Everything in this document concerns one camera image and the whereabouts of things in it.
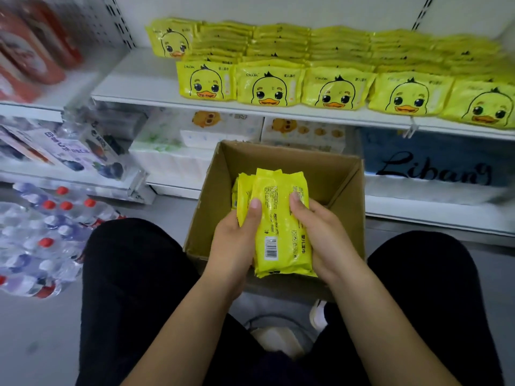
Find person's right hand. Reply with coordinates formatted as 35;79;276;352
290;192;363;283

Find person's left hand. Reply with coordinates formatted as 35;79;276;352
203;197;263;299

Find brown cardboard box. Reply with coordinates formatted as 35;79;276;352
185;140;367;304

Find white metal shelf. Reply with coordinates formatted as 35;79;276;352
90;0;515;236

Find person's right forearm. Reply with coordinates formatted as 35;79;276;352
322;257;464;386

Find person's left forearm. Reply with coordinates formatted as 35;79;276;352
121;273;242;386

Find person's right cream clog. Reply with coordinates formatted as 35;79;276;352
310;300;329;333

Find white duck tissue pack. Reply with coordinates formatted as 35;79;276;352
261;116;349;153
179;110;265;150

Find person's black trousers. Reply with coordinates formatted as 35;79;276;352
76;218;506;386

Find white pegboard shelf unit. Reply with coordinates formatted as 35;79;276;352
0;0;154;206

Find green white tissue pack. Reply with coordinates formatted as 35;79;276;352
130;108;214;185

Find pack of red-capped bottles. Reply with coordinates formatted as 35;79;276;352
0;182;122;298

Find MIQI boxes with fruit print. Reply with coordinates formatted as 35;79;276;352
0;124;126;180

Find metal frame stool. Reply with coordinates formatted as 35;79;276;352
245;313;315;359

